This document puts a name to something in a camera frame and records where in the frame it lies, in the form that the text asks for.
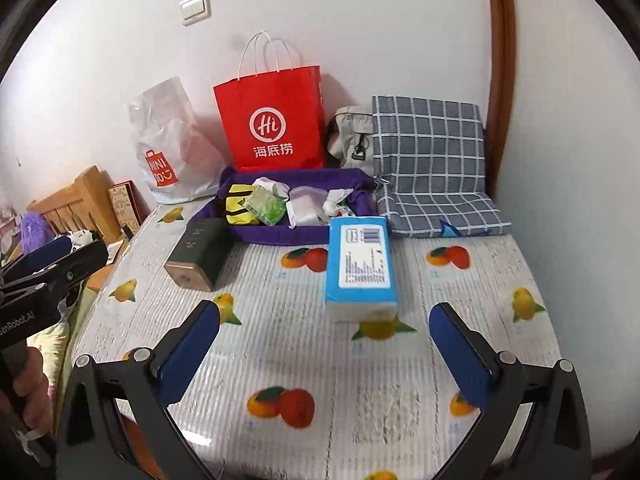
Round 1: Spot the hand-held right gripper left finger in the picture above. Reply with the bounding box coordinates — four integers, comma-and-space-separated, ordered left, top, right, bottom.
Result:
56, 299, 222, 480

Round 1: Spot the dark green tin box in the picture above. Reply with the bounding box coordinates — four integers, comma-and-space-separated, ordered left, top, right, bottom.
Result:
165, 218, 232, 292

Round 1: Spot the wooden headboard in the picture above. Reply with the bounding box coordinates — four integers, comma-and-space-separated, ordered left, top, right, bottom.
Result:
27, 166, 123, 241

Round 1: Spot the patterned book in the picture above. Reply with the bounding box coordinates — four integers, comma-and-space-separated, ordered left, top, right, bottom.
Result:
108, 181, 142, 233

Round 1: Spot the green fruit print packet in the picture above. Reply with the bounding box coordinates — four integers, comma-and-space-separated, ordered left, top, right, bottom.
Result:
324, 200, 358, 219

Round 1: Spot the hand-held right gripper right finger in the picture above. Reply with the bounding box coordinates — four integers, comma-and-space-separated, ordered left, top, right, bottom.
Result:
428, 302, 593, 480

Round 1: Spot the purple fabric storage bin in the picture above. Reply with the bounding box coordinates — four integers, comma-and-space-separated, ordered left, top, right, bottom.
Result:
215, 166, 377, 247

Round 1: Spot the red paper bag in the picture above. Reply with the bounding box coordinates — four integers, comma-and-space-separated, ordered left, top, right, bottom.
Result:
213, 31, 326, 173

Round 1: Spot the person's left hand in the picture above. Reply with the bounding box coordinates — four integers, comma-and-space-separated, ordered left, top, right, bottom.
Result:
15, 346, 55, 437

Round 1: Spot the fruit print tablecloth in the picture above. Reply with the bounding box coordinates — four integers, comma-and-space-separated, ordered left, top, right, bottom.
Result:
70, 205, 566, 480

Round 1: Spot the purple fluffy toy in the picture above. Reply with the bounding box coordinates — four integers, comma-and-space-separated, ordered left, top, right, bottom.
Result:
20, 212, 53, 251

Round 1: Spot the white plastic shopping bag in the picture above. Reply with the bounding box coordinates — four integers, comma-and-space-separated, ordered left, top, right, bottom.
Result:
129, 77, 226, 206

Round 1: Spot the white translucent pouch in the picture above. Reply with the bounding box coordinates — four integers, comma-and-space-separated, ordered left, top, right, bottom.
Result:
287, 186, 332, 227

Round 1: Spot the white light switch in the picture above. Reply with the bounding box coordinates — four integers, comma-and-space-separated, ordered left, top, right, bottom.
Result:
180, 0, 212, 27

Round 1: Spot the brown wooden door frame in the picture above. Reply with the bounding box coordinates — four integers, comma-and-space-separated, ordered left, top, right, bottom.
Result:
482, 0, 516, 196

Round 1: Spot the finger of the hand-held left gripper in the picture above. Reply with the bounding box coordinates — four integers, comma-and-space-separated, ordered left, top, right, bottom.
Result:
0, 240, 109, 306
10, 235, 75, 281

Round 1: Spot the white black-print cloth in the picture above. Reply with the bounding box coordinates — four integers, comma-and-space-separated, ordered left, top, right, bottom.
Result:
70, 229, 98, 251

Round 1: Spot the grey backpack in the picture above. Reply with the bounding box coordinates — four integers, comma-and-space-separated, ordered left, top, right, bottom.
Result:
326, 106, 376, 177

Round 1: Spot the grey checked fabric bag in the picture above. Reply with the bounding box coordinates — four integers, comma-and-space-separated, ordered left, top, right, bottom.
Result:
371, 94, 513, 239

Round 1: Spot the blue tissue pack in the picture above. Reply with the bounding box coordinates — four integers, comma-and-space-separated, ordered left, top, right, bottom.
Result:
325, 215, 401, 322

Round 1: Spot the yellow waist bag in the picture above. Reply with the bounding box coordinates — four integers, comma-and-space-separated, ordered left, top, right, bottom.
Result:
224, 184, 261, 226

